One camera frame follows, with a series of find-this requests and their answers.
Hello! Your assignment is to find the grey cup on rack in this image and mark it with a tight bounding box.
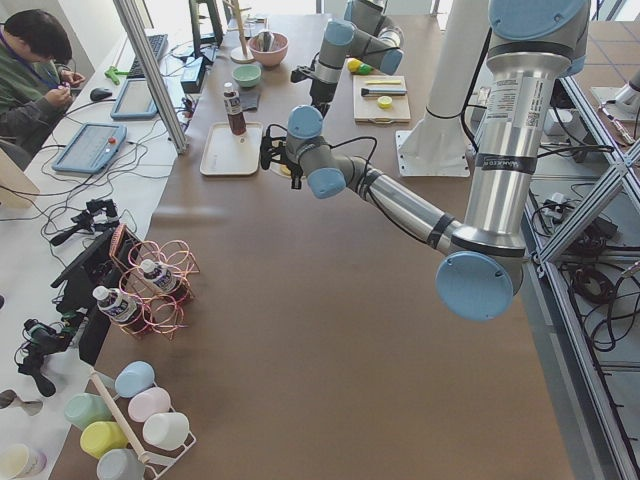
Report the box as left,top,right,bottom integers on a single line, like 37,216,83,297
96,449,145,480

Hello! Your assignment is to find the copper wire bottle rack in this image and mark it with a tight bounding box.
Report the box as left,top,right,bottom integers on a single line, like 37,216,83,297
109,237,200,340

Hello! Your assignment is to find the dark tea bottle on tray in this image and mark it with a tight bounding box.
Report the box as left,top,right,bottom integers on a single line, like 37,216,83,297
223,82,247,136

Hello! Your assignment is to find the wooden cutting board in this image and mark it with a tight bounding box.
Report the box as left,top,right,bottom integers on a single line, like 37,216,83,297
353,75,411,123

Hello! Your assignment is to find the green cup on rack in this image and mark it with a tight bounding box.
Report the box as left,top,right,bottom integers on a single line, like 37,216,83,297
64,393,112,430

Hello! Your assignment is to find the pale cup on rack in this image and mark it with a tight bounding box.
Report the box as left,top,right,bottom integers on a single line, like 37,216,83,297
143,412,190,451

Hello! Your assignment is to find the metal scoop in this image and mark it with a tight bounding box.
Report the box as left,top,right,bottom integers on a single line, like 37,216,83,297
256,29,275,52

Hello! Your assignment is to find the half lemon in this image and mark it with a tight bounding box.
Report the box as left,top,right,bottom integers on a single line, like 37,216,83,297
376,96,393,110

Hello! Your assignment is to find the aluminium frame post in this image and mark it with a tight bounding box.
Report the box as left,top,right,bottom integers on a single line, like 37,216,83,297
113,0,188,155

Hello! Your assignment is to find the seated person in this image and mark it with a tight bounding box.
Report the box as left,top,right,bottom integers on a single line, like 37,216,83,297
1,9,85,155

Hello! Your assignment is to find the blue teach pendant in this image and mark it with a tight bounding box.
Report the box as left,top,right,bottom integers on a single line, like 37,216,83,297
110,78,158,120
52,123,127,174

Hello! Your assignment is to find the tea bottle in rack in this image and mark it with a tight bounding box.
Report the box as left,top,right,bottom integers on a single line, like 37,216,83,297
140,259,178,294
92,285,142,327

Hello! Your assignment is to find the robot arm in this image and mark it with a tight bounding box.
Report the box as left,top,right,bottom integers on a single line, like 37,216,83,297
290,0,404,115
260,1,590,321

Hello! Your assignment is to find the green lime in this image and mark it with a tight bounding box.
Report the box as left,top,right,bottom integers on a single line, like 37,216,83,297
358,64,373,75

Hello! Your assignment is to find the blue cup on rack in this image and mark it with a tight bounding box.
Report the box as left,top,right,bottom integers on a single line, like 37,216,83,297
115,361,155,398

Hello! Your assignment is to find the yellow lemon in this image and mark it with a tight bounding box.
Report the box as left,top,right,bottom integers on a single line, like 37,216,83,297
347,58,362,73

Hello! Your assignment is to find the cream rectangular tray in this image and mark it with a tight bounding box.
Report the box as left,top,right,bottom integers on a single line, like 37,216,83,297
200,122,263,176

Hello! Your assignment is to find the green bowl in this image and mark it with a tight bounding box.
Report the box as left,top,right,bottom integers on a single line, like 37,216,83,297
232,64,262,88

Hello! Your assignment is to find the pink bowl with ice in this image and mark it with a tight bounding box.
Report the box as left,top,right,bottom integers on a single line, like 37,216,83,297
248,30,289,67

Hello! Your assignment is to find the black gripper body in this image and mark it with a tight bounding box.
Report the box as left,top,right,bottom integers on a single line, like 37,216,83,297
259,124,303,180
290,66,335,108

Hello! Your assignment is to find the yellow plastic knife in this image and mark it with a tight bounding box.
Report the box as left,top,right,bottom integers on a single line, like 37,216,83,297
365,79,402,86

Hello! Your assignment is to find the yellow cup on rack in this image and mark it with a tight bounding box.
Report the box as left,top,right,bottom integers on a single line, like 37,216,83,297
80,421,128,459

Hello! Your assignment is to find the pink cup on rack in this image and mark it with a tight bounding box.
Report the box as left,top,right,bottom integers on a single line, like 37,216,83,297
128,387,171,422

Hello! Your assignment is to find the wooden mug tree stand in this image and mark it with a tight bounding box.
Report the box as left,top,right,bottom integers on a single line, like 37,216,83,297
224,0,255,64

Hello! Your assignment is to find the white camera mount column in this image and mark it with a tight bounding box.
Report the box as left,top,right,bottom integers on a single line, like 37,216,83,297
396,0,490,177

